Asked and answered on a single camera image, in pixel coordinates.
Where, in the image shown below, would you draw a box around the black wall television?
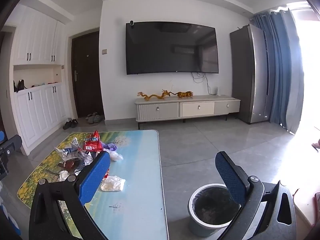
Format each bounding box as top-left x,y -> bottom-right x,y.
125,21 -> 219,75

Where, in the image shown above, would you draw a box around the red snack packet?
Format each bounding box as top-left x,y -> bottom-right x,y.
84,130 -> 104,153

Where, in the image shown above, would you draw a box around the folding table with landscape print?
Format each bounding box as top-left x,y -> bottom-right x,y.
17,129 -> 168,240

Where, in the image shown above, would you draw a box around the grey round waste bin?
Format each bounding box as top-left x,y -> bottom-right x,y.
187,183 -> 248,238

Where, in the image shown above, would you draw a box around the dark handbag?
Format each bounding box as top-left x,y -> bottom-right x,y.
14,79 -> 27,92

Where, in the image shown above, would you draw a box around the blue curtain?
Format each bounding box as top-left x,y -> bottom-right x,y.
251,9 -> 305,135

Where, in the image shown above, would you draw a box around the golden dragon figurine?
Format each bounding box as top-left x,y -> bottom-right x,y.
137,89 -> 175,101

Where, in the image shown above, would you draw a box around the pair of black shoes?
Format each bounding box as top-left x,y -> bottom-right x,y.
62,119 -> 78,130

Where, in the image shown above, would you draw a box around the large white tissue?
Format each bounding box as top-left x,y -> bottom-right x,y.
101,176 -> 126,192

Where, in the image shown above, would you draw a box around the dark brown entrance door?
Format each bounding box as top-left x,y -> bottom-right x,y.
71,31 -> 105,118

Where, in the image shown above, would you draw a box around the brown wrapper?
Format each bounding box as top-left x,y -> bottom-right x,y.
62,160 -> 80,172

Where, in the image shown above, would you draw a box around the clear plastic bag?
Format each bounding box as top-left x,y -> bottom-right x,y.
109,150 -> 124,162

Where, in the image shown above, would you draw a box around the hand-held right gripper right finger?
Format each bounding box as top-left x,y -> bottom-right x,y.
215,151 -> 297,240

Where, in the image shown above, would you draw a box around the pair of grey slippers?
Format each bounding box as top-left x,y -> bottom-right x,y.
85,112 -> 104,124

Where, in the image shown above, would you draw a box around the silver refrigerator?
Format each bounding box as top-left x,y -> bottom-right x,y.
229,24 -> 270,125

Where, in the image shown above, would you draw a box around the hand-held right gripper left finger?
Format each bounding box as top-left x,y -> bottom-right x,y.
29,151 -> 111,240

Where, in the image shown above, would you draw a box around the white grey television cabinet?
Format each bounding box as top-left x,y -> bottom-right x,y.
134,95 -> 241,130

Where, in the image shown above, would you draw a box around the black television cables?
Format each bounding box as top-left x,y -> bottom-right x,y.
191,72 -> 213,96

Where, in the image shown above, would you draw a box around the white panelled wall cabinet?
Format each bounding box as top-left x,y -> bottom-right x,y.
6,5 -> 73,155

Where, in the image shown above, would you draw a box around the clear crinkled wrapper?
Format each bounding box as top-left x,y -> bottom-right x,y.
76,150 -> 94,167

